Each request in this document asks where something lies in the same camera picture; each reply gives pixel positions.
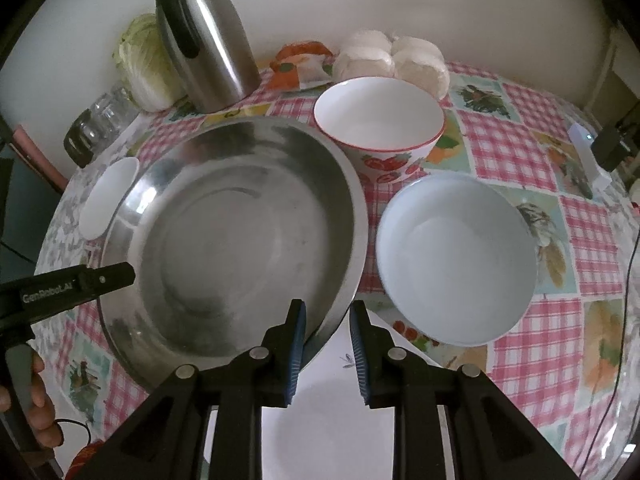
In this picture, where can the white square plate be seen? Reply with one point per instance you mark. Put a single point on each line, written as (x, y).
(325, 420)

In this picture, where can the stainless steel thermos jug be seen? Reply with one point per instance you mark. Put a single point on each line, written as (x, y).
(215, 45)

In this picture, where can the clear drinking glass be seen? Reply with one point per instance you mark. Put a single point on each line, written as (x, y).
(122, 94)
(106, 107)

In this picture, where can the red-rimmed strawberry print bowl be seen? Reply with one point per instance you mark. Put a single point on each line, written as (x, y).
(380, 115)

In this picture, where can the napa cabbage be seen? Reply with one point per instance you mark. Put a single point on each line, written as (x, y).
(142, 65)

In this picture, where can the person's left hand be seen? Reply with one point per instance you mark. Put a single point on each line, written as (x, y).
(44, 410)

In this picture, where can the orange-red object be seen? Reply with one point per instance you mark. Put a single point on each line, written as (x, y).
(85, 457)

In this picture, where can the dark cabinet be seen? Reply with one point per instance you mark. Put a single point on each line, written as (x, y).
(22, 205)

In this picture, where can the black power adapter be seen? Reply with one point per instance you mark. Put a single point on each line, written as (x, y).
(609, 147)

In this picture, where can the orange printed snack packet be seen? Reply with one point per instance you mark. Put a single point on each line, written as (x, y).
(297, 67)

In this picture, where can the grey floral cloth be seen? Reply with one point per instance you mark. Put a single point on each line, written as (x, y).
(62, 230)

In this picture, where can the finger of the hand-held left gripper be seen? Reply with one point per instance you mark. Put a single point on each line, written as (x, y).
(110, 276)

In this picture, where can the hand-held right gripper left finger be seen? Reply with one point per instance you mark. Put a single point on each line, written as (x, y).
(297, 350)

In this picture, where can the small white dish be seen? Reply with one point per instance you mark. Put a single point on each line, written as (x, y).
(107, 195)

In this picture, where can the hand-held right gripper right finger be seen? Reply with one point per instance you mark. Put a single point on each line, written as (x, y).
(359, 355)

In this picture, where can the glass with dark band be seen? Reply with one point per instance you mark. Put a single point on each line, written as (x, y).
(82, 137)

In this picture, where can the white plastic device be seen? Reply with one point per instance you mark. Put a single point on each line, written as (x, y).
(585, 160)

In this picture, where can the pink board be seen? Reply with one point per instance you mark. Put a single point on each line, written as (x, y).
(35, 152)

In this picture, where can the large stainless steel basin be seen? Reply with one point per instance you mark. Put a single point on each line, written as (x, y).
(235, 230)

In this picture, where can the pale blue bowl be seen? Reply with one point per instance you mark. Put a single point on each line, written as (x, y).
(455, 260)

